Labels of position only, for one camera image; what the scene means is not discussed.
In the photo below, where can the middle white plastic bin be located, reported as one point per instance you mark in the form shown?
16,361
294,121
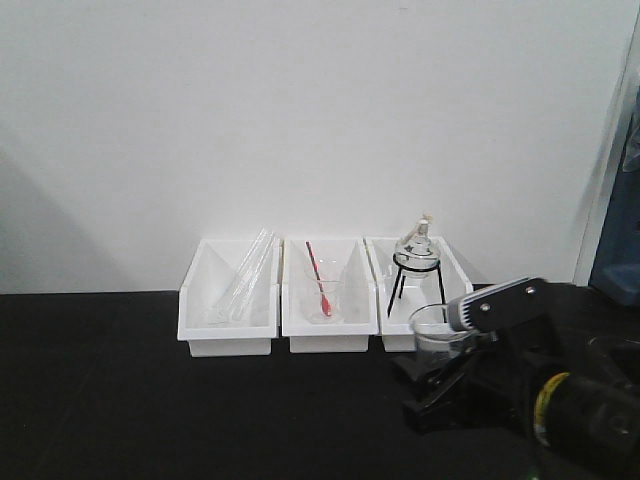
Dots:
358,300

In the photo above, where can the glass alcohol lamp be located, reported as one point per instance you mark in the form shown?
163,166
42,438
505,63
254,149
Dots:
415,253

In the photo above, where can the right white plastic bin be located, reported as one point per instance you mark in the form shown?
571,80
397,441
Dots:
437,287

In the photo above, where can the blue cabinet at right edge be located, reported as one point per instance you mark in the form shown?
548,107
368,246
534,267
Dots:
616,267

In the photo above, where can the red glass thermometer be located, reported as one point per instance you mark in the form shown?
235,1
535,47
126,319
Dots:
324,301

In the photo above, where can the glass beaker in bin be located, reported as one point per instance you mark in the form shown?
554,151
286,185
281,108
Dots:
333,285

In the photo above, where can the left white plastic bin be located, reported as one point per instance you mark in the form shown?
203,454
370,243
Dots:
210,274

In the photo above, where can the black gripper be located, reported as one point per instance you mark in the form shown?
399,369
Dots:
517,377

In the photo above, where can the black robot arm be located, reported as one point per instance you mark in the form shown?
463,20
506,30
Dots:
616,363

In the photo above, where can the glass test tubes bundle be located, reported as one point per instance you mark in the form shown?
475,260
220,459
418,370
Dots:
235,300

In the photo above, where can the white plastic bin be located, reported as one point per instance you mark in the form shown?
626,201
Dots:
358,300
210,274
437,287

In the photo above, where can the black wire tripod stand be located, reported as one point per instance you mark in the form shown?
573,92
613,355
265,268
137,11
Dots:
397,287

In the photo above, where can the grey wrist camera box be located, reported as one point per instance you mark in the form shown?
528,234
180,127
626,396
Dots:
499,306

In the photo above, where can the clear glass beaker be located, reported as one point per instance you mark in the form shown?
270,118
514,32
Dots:
436,341

